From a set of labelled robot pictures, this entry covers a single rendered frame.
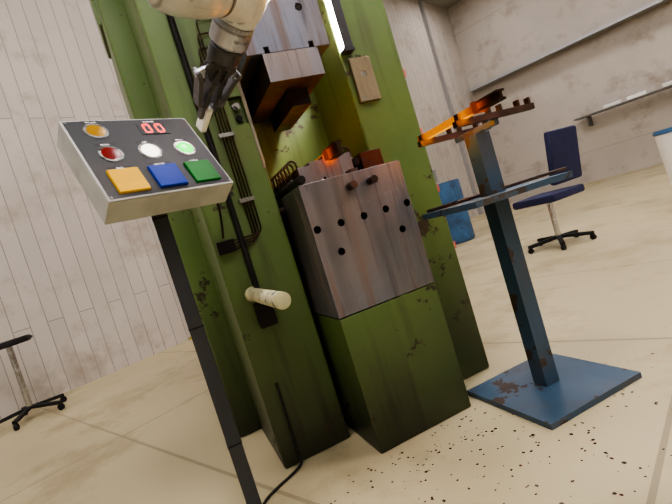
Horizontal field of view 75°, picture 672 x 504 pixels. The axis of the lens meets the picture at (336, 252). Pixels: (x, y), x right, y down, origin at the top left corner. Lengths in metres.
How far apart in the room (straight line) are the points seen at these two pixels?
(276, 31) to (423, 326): 1.11
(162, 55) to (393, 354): 1.26
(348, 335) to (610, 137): 10.87
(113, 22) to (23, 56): 3.61
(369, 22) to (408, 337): 1.23
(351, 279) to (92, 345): 4.00
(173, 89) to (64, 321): 3.74
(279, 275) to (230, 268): 0.17
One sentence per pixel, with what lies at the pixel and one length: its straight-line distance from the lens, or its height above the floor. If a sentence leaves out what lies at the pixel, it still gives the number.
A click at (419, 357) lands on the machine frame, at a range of 1.57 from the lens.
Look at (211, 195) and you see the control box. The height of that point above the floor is 0.94.
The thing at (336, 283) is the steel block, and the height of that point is 0.58.
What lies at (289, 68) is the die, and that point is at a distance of 1.58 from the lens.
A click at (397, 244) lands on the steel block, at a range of 1.51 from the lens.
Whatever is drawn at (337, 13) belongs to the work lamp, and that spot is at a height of 1.52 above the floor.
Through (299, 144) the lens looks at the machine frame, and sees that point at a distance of 2.02.
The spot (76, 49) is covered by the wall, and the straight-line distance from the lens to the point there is 6.02.
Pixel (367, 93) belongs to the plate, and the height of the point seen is 1.21.
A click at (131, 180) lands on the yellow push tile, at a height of 1.00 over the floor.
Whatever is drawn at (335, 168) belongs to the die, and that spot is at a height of 0.95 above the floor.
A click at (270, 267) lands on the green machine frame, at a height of 0.69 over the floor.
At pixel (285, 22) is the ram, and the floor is 1.46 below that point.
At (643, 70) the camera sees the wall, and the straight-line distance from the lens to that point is 11.90.
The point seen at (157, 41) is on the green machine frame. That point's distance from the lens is 1.71.
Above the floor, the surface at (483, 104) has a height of 0.97.
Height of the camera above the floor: 0.76
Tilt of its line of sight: 3 degrees down
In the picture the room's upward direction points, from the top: 17 degrees counter-clockwise
